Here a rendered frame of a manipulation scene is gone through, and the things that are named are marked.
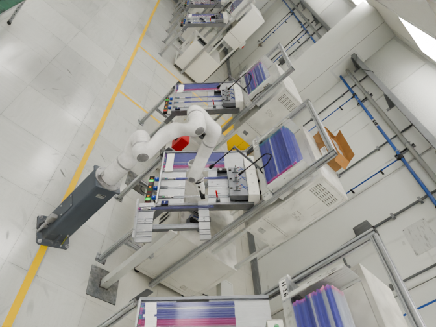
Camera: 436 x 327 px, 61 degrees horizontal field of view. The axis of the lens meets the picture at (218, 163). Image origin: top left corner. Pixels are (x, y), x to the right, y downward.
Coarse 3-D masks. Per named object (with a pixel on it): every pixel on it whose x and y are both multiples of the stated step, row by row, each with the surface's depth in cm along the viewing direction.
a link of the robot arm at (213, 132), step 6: (192, 108) 228; (198, 108) 229; (204, 114) 233; (210, 120) 232; (210, 126) 232; (216, 126) 233; (210, 132) 234; (216, 132) 234; (204, 138) 241; (210, 138) 237; (216, 138) 237; (210, 144) 240
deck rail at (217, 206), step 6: (156, 204) 267; (174, 204) 267; (180, 204) 267; (186, 204) 267; (192, 204) 267; (210, 204) 267; (216, 204) 267; (222, 204) 267; (228, 204) 267; (234, 204) 267; (240, 204) 267; (246, 204) 268; (252, 204) 268; (168, 210) 269; (174, 210) 269; (180, 210) 269; (186, 210) 269; (192, 210) 270; (198, 210) 270; (210, 210) 270; (216, 210) 270; (222, 210) 270
